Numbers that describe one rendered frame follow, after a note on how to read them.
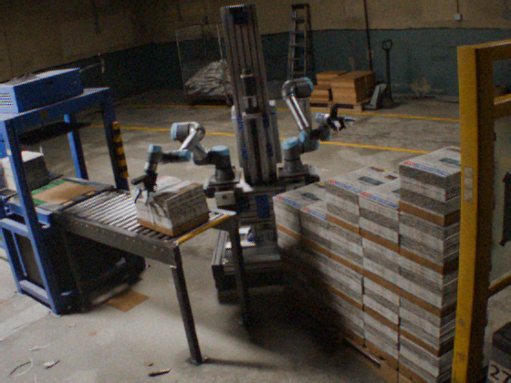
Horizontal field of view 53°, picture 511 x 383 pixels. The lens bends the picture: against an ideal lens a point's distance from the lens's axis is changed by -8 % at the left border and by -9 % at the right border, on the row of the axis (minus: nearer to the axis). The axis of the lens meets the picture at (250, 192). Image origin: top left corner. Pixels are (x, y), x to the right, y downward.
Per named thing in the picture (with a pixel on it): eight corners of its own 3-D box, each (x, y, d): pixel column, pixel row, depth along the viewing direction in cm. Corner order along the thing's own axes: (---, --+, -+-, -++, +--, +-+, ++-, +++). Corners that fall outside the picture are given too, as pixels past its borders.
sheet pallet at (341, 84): (382, 101, 971) (380, 71, 952) (361, 111, 913) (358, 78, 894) (327, 99, 1047) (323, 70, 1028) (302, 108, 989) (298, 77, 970)
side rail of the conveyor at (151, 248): (182, 263, 312) (179, 244, 308) (176, 267, 308) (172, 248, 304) (61, 223, 397) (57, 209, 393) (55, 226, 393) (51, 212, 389)
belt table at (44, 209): (116, 196, 435) (114, 184, 431) (49, 226, 389) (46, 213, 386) (71, 186, 479) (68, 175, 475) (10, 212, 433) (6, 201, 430)
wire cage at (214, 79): (255, 99, 1133) (244, 17, 1075) (228, 108, 1075) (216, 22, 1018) (212, 98, 1209) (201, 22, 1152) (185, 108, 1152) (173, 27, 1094)
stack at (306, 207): (329, 288, 397) (320, 180, 370) (445, 358, 299) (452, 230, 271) (284, 307, 381) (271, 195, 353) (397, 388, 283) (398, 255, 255)
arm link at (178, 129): (215, 167, 404) (188, 134, 355) (196, 169, 408) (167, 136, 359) (217, 152, 408) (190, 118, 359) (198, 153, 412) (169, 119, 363)
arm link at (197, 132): (213, 133, 367) (189, 167, 326) (197, 135, 370) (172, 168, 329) (209, 118, 361) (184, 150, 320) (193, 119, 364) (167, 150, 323)
